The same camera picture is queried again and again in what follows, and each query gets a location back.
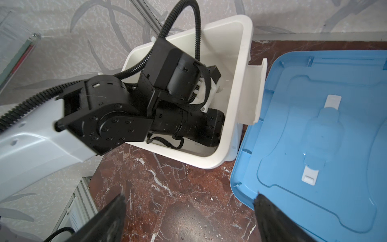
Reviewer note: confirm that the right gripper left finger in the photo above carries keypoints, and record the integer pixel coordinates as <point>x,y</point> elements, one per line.
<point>106,226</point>

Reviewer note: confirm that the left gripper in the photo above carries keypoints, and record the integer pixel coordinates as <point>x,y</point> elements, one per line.
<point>172,90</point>

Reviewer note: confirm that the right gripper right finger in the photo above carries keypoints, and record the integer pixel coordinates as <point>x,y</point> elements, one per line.
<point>276,226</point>

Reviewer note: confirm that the white plastic bin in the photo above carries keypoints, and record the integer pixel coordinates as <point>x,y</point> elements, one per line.
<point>227,44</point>

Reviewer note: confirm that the blue plastic lid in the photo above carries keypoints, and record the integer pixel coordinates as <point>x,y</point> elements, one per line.
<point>319,149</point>

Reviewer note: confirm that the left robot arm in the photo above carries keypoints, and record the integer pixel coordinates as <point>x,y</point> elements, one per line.
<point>71,123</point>

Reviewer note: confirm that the aluminium front rail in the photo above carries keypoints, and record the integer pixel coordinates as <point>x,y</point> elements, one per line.
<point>80,208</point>

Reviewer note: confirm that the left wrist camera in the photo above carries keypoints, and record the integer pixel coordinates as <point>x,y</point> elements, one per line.
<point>198,95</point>

